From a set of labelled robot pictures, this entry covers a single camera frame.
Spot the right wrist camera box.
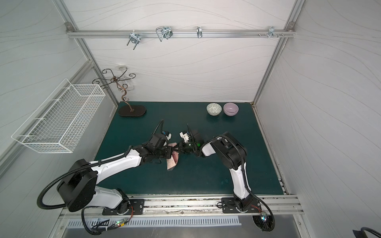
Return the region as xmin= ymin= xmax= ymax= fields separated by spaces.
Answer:
xmin=180 ymin=132 xmax=191 ymax=143

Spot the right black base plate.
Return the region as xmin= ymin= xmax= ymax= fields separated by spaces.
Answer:
xmin=216 ymin=196 xmax=262 ymax=214

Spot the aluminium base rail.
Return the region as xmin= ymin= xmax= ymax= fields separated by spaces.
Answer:
xmin=59 ymin=194 xmax=304 ymax=219

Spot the purple ceramic bowl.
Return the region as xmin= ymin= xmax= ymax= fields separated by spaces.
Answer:
xmin=223 ymin=103 xmax=239 ymax=117

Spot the middle metal hook clamp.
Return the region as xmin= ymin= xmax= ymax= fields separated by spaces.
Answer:
xmin=155 ymin=26 xmax=173 ymax=42

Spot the small metal clamp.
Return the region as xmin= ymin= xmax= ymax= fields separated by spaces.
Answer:
xmin=196 ymin=26 xmax=202 ymax=39

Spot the left metal hook clamp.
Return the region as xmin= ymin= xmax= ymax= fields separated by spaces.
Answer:
xmin=127 ymin=32 xmax=141 ymax=50

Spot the green patterned ceramic bowl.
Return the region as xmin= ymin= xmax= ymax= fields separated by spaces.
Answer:
xmin=206 ymin=103 xmax=222 ymax=116

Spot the white vent strip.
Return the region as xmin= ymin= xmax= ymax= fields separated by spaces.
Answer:
xmin=66 ymin=216 xmax=242 ymax=229

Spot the brown metal jewelry stand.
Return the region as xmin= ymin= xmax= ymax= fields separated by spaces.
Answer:
xmin=92 ymin=65 xmax=146 ymax=118

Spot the white wire basket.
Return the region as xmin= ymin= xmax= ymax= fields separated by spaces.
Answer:
xmin=11 ymin=79 xmax=105 ymax=154

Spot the right metal bolt clamp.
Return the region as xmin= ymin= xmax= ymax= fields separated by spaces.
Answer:
xmin=258 ymin=27 xmax=284 ymax=38

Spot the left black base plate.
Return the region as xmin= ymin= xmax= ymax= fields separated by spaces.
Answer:
xmin=102 ymin=199 xmax=145 ymax=216

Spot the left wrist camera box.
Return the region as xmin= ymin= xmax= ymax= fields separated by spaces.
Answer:
xmin=162 ymin=131 xmax=172 ymax=140

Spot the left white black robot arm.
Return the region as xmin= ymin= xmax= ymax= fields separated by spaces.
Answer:
xmin=37 ymin=131 xmax=172 ymax=212

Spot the aluminium crossbar rail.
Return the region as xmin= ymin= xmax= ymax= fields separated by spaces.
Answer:
xmin=66 ymin=29 xmax=296 ymax=39

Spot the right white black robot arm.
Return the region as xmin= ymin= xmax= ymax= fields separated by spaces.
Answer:
xmin=178 ymin=131 xmax=254 ymax=212

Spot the metal hook clamp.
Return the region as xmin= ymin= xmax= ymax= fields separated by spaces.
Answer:
xmin=127 ymin=32 xmax=141 ymax=50
xmin=155 ymin=26 xmax=173 ymax=42

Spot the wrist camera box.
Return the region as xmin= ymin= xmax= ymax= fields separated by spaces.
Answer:
xmin=162 ymin=131 xmax=172 ymax=140
xmin=180 ymin=132 xmax=191 ymax=143

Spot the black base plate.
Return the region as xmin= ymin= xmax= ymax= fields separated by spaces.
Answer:
xmin=216 ymin=196 xmax=262 ymax=214
xmin=102 ymin=199 xmax=145 ymax=216

